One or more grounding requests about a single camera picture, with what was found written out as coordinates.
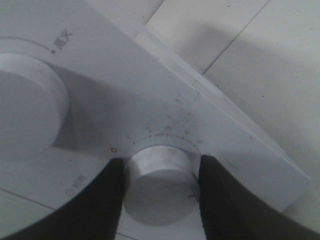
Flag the white microwave oven body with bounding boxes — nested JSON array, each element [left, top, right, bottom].
[[0, 0, 310, 240]]

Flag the upper white power knob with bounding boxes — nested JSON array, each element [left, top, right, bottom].
[[0, 53, 70, 162]]

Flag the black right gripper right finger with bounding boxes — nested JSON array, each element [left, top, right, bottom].
[[198, 155, 320, 240]]

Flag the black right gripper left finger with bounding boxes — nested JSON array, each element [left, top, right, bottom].
[[5, 158, 125, 240]]

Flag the white timer knob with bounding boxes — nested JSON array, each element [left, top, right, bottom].
[[123, 145, 200, 226]]

